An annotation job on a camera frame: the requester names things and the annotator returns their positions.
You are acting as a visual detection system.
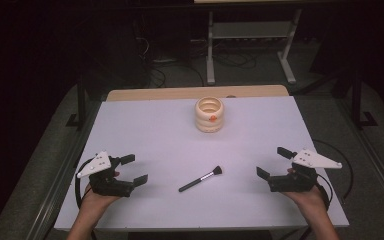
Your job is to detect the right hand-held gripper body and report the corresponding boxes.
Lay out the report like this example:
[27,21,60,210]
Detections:
[267,148,343,194]

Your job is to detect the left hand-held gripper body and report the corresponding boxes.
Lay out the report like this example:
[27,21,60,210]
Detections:
[76,150,136,198]

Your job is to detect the black makeup brush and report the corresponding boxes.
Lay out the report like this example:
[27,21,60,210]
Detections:
[178,165,224,194]

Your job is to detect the cream ribbed brush holder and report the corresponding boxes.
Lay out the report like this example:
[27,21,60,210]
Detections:
[194,96,225,134]

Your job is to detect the person's right hand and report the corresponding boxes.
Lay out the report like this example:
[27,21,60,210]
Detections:
[281,167,328,216]

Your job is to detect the black metal stand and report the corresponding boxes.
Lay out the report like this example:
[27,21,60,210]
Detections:
[65,75,88,130]
[350,70,380,130]

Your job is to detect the wooden table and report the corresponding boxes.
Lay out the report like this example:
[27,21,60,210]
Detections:
[106,84,290,102]

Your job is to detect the white metal stand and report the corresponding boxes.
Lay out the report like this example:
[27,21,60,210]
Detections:
[205,8,303,86]

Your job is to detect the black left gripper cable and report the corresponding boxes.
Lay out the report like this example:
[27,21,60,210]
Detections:
[74,157,95,210]

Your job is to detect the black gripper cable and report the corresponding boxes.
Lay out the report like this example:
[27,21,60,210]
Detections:
[312,138,355,212]
[74,157,95,210]

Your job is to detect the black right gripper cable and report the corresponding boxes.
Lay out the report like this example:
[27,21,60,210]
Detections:
[312,138,355,212]

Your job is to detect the black floor cables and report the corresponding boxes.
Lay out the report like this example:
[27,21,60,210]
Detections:
[136,35,258,88]

